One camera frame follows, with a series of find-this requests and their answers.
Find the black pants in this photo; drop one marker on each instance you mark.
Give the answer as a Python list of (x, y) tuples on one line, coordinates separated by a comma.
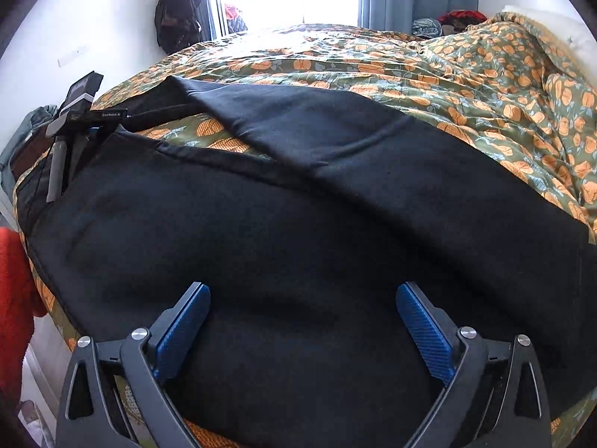
[(280, 242)]

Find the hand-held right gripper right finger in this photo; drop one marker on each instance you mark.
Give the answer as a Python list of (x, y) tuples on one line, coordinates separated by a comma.
[(427, 331)]

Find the red and dark clothing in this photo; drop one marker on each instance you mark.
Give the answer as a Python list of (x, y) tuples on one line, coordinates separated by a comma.
[(461, 18)]

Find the dark quilted garment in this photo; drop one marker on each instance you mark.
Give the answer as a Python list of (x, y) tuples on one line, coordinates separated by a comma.
[(239, 24)]

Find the orange shaggy rug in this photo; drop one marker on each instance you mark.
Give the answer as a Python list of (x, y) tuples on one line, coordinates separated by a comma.
[(14, 298)]

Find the blue-grey patterned cloth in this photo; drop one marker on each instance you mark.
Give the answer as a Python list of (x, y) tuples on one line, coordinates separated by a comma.
[(425, 27)]

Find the grey-green cloth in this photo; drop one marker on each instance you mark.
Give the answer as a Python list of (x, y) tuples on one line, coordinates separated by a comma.
[(23, 135)]

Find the black hanging bag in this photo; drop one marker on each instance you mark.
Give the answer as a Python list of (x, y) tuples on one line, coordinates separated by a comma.
[(177, 9)]

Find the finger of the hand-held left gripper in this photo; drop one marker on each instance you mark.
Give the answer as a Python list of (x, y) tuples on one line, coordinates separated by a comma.
[(56, 168), (77, 156)]

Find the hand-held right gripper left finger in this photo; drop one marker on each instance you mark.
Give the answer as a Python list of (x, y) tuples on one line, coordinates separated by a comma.
[(182, 331)]

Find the green orange floral blanket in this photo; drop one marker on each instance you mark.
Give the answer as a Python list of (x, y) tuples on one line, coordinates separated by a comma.
[(419, 70)]

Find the white pillow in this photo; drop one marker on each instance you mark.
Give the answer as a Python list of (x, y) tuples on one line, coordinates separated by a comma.
[(559, 32)]

